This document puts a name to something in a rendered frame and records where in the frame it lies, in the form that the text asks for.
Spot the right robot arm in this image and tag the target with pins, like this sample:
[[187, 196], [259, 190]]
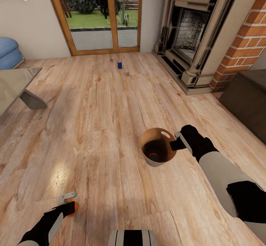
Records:
[[239, 194]]

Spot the trash can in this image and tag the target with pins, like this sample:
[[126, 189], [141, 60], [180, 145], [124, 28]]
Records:
[[153, 141]]

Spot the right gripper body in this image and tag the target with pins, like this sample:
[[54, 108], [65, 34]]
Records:
[[175, 145]]

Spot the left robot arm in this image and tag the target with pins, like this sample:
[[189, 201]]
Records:
[[44, 231]]

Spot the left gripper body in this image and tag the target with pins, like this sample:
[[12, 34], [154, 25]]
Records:
[[69, 208]]

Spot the door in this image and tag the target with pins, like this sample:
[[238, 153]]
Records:
[[100, 26]]

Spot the wood fireplace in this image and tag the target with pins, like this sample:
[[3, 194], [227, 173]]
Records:
[[194, 38]]

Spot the robot trunk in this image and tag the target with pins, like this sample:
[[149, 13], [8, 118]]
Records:
[[133, 238]]

